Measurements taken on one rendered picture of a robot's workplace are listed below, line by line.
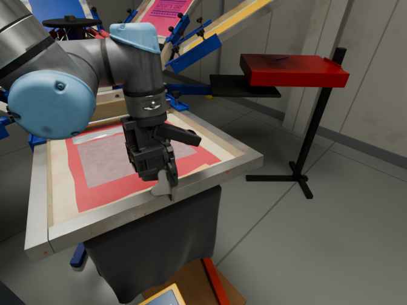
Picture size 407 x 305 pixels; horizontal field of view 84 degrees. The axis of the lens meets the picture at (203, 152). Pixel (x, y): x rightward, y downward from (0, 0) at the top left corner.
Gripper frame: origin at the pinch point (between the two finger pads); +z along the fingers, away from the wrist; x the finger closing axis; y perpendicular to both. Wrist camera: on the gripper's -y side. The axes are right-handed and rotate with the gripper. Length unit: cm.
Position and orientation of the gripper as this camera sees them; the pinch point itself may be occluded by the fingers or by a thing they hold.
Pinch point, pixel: (169, 189)
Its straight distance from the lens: 56.7
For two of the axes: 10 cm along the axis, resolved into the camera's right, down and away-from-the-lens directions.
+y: -8.5, 2.9, -4.3
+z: 0.4, 8.6, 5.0
